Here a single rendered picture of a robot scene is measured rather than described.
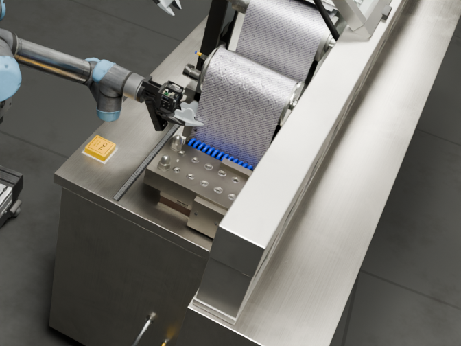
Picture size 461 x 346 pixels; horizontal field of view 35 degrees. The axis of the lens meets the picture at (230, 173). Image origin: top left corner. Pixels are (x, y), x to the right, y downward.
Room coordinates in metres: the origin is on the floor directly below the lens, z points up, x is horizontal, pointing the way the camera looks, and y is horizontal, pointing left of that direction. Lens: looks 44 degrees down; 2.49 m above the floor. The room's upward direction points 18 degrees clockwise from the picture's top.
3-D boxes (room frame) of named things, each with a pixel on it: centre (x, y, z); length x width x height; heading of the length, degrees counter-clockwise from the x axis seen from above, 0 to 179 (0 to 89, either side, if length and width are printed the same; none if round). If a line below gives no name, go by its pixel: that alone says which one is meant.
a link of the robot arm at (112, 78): (1.69, 0.42, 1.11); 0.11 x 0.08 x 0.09; 79
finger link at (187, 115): (1.62, 0.16, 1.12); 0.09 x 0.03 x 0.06; 78
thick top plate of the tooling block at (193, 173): (1.49, 0.02, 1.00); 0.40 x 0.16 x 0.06; 79
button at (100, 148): (1.58, 0.40, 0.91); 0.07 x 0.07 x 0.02; 79
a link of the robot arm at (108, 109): (1.70, 0.43, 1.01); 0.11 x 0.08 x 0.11; 40
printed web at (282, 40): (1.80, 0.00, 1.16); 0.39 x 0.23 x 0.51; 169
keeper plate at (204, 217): (1.39, 0.02, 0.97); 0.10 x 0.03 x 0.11; 79
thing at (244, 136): (1.61, 0.03, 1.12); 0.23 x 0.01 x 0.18; 79
